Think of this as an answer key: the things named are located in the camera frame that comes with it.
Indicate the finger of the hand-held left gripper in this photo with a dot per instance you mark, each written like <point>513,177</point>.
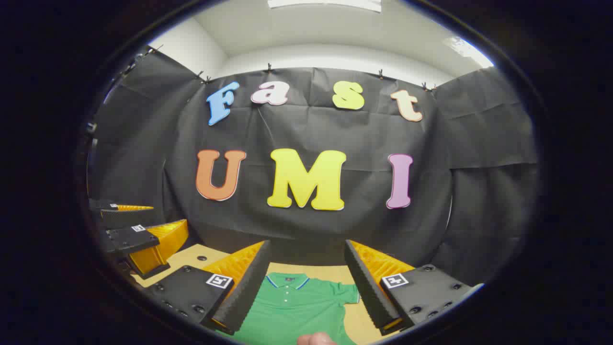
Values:
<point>129,239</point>
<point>129,219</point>

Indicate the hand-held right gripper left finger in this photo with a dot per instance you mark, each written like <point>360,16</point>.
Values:
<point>249,292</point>

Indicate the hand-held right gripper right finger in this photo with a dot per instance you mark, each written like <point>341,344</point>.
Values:
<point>366,292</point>

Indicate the green T-shirt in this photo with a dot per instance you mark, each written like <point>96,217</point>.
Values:
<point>292,311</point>

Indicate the ceiling light panel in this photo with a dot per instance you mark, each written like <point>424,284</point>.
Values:
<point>325,4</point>

